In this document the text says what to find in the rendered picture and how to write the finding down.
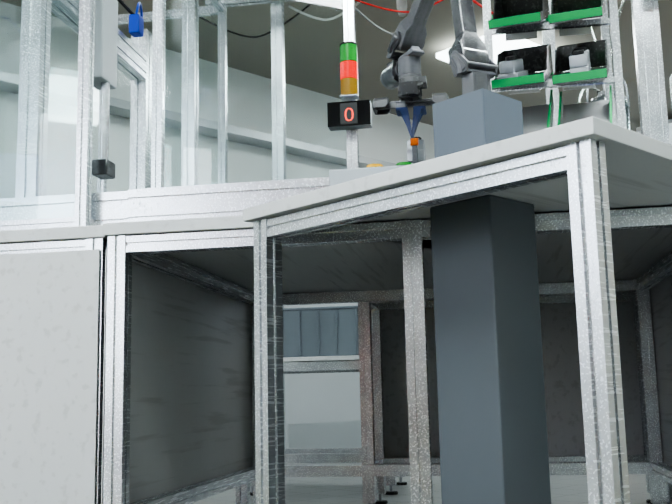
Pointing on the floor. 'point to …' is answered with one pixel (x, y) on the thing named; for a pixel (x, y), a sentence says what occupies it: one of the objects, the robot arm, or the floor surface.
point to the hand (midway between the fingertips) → (411, 123)
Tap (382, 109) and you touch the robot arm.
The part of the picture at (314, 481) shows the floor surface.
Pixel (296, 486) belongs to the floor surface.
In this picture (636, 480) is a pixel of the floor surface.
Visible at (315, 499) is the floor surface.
